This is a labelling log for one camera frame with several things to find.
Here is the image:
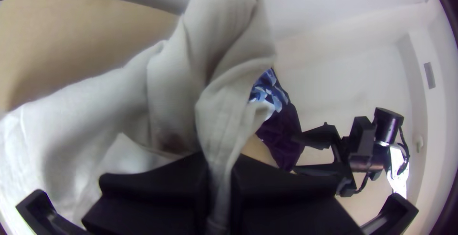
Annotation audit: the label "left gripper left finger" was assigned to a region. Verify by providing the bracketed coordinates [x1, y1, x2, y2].
[82, 152, 212, 235]

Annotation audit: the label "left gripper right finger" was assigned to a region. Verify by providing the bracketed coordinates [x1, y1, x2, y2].
[230, 155, 363, 235]

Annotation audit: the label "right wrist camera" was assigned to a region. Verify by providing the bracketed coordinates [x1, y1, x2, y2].
[350, 116, 377, 155]

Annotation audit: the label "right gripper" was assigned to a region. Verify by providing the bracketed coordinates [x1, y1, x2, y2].
[291, 122, 385, 197]

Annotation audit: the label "white t-shirt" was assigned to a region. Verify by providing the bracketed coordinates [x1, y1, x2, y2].
[0, 0, 278, 235]

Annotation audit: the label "dark t-shirt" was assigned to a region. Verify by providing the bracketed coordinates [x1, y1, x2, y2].
[248, 68, 305, 173]

